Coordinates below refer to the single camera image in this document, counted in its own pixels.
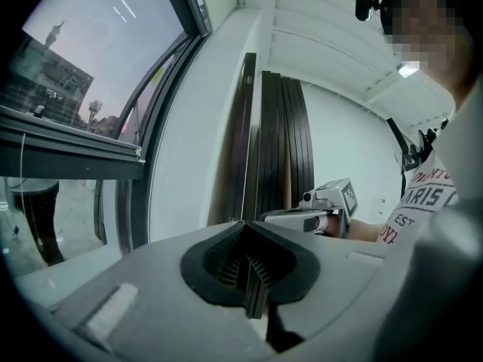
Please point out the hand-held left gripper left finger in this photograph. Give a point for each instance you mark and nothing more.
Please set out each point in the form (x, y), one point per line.
(151, 296)

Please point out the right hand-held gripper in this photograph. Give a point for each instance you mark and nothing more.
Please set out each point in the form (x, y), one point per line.
(349, 202)

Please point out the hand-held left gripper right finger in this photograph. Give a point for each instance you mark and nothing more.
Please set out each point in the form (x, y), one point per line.
(332, 273)

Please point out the person's right forearm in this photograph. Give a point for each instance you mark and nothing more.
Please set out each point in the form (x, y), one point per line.
(364, 230)

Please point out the person's right hand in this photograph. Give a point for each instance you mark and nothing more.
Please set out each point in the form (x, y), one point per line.
(323, 225)

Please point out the stack of dark door panels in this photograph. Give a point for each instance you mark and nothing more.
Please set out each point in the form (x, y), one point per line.
(287, 145)

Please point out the white printed t-shirt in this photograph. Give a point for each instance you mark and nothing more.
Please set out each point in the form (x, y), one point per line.
(422, 202)

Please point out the black chest-mounted device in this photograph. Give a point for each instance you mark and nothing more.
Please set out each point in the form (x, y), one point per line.
(424, 142)

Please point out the dark framed window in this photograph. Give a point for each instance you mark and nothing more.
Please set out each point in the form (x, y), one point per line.
(75, 157)

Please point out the ceiling light panel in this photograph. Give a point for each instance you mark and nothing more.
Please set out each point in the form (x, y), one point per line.
(408, 69)

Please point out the person's head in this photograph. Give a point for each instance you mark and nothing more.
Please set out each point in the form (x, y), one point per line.
(426, 32)

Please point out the black head-mounted camera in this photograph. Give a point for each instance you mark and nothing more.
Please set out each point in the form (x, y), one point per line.
(368, 0)

